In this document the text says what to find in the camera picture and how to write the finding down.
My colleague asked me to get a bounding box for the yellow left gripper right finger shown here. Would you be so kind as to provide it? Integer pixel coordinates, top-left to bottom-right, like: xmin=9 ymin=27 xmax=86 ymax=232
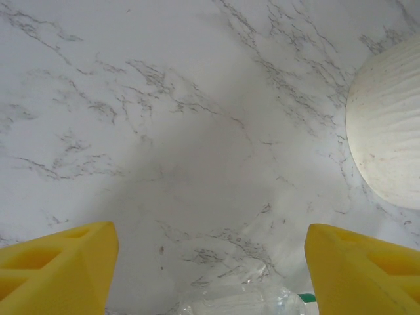
xmin=304 ymin=223 xmax=420 ymax=315

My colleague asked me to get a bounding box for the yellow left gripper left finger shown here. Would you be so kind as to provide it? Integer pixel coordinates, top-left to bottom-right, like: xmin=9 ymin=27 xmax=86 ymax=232
xmin=0 ymin=221 xmax=120 ymax=315

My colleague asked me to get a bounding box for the clear bottle green cap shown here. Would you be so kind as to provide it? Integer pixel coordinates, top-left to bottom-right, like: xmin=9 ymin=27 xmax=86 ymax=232
xmin=178 ymin=283 xmax=318 ymax=315

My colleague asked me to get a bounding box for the cream ribbed plastic bin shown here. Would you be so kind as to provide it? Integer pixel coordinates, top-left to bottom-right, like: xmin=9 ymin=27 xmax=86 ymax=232
xmin=345 ymin=41 xmax=420 ymax=211

